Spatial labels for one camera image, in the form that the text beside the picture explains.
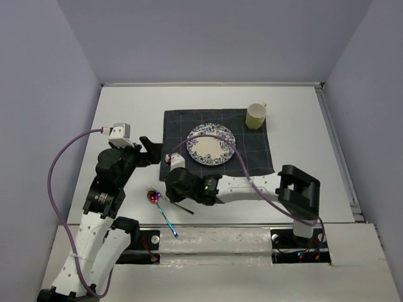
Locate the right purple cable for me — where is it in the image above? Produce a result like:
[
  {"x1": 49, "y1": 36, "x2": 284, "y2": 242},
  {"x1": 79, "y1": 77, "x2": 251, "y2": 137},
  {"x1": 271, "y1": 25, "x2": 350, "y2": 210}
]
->
[{"x1": 168, "y1": 133, "x2": 327, "y2": 252}]

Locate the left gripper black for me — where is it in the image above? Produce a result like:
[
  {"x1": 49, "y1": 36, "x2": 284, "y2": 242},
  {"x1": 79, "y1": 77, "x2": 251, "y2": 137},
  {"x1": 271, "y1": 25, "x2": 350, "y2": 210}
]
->
[{"x1": 110, "y1": 136, "x2": 162, "y2": 187}]

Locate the aluminium rail front edge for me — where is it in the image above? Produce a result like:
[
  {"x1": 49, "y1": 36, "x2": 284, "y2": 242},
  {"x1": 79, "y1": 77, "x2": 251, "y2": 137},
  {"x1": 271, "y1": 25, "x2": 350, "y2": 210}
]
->
[{"x1": 140, "y1": 222, "x2": 293, "y2": 228}]

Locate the purple cable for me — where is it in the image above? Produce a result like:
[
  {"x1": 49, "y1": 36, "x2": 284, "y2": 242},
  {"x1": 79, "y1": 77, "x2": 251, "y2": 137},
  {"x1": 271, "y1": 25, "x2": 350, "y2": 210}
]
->
[
  {"x1": 47, "y1": 126, "x2": 114, "y2": 298},
  {"x1": 168, "y1": 133, "x2": 327, "y2": 252}
]

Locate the iridescent spoon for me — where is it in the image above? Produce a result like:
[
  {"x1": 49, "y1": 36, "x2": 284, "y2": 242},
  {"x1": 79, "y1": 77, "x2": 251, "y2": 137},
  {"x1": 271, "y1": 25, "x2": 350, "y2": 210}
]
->
[{"x1": 147, "y1": 190, "x2": 179, "y2": 238}]

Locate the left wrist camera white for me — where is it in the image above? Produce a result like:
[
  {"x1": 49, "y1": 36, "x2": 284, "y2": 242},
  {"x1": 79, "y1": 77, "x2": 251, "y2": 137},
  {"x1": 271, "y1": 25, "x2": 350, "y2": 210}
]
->
[{"x1": 101, "y1": 123, "x2": 134, "y2": 148}]

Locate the blue floral plate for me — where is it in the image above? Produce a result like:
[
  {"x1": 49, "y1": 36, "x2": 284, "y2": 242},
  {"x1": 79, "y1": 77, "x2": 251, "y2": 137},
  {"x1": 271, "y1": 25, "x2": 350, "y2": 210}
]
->
[{"x1": 186, "y1": 123, "x2": 236, "y2": 166}]

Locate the iridescent fork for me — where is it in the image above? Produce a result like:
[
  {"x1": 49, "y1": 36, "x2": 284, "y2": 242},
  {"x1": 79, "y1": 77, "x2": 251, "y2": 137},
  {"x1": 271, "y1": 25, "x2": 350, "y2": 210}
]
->
[{"x1": 147, "y1": 186, "x2": 195, "y2": 215}]

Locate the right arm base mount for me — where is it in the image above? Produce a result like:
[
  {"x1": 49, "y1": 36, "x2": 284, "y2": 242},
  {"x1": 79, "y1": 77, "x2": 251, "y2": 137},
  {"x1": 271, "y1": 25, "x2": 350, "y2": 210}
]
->
[{"x1": 271, "y1": 228, "x2": 331, "y2": 264}]

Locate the aluminium rail edge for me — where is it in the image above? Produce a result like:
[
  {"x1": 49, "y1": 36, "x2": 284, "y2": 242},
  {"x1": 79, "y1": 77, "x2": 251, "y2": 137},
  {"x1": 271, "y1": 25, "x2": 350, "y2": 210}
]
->
[
  {"x1": 314, "y1": 82, "x2": 367, "y2": 223},
  {"x1": 140, "y1": 222, "x2": 293, "y2": 228}
]

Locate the dark checked cloth napkin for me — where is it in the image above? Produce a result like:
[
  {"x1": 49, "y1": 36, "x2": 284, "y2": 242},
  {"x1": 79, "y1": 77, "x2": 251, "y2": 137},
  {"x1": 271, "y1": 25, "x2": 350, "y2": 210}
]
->
[{"x1": 162, "y1": 109, "x2": 274, "y2": 177}]

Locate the pale yellow paper cup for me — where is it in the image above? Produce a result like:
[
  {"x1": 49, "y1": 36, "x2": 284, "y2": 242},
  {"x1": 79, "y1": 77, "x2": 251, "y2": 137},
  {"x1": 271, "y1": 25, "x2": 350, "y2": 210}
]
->
[{"x1": 246, "y1": 103, "x2": 267, "y2": 130}]

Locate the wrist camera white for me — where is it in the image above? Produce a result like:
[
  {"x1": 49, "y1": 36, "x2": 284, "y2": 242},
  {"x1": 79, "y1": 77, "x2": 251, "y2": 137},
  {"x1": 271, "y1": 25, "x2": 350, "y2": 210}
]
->
[
  {"x1": 101, "y1": 123, "x2": 134, "y2": 148},
  {"x1": 164, "y1": 153, "x2": 186, "y2": 171}
]

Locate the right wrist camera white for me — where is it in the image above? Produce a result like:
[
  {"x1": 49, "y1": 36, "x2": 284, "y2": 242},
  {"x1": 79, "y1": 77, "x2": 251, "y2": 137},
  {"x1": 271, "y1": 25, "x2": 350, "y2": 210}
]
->
[{"x1": 164, "y1": 153, "x2": 186, "y2": 171}]

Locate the aluminium rail right edge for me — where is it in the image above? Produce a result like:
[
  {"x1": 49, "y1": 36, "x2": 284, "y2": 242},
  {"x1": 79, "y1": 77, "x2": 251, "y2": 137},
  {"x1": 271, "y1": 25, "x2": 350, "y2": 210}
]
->
[{"x1": 314, "y1": 82, "x2": 367, "y2": 223}]

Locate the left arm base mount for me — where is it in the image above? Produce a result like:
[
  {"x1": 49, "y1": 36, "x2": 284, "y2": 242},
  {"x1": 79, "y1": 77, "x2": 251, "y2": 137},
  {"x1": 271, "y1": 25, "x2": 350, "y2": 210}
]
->
[{"x1": 116, "y1": 229, "x2": 161, "y2": 265}]

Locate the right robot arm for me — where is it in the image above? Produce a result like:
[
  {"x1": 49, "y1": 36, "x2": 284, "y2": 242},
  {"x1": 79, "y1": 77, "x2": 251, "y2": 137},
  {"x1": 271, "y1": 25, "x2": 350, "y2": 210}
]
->
[{"x1": 164, "y1": 165, "x2": 321, "y2": 247}]

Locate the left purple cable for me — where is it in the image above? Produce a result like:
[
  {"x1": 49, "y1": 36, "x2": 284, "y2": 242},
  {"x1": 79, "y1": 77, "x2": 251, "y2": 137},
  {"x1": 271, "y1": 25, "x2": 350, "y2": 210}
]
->
[{"x1": 47, "y1": 126, "x2": 114, "y2": 298}]

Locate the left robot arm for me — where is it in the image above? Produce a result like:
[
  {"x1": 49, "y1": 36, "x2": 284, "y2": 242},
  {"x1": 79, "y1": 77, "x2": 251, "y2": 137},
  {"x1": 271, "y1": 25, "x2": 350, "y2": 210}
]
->
[{"x1": 37, "y1": 137, "x2": 162, "y2": 301}]

